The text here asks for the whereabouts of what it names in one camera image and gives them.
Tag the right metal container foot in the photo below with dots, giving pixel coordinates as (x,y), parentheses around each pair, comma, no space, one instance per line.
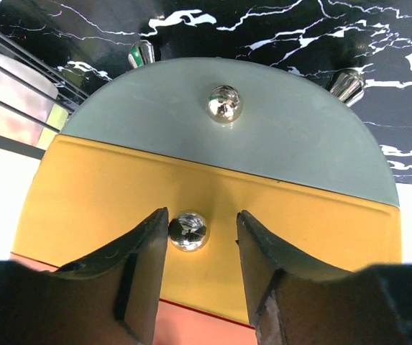
(347,85)

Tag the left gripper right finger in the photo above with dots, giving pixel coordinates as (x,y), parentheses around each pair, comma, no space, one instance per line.
(294,298)

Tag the round metal drawer knob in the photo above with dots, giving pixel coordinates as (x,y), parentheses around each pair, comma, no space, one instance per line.
(188,231)

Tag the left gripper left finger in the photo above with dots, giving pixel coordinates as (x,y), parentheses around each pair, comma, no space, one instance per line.
(109,296)

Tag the left metal container foot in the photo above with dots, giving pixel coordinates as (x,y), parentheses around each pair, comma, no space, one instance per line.
(141,53)

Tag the black wire rack basket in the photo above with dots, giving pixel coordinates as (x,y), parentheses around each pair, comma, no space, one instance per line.
(69,95)

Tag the pink foam cup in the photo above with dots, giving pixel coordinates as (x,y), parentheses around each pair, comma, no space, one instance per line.
(26,90)

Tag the yellow plastic bottle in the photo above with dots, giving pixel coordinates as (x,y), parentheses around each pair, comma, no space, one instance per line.
(57,118)

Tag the metal container foot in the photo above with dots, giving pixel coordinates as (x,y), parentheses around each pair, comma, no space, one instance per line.
(141,53)
(347,85)

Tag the grey drawer metal knob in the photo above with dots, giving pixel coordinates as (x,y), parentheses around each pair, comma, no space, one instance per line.
(224,104)

